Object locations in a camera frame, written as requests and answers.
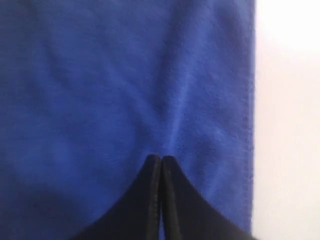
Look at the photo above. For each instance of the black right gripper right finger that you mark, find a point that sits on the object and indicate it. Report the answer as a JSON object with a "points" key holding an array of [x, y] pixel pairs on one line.
{"points": [[186, 214]]}

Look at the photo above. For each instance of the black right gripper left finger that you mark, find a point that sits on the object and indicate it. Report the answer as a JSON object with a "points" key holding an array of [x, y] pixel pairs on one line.
{"points": [[136, 215]]}

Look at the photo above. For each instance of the blue microfiber towel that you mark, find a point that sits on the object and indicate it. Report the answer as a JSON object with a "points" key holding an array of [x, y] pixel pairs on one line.
{"points": [[90, 88]]}

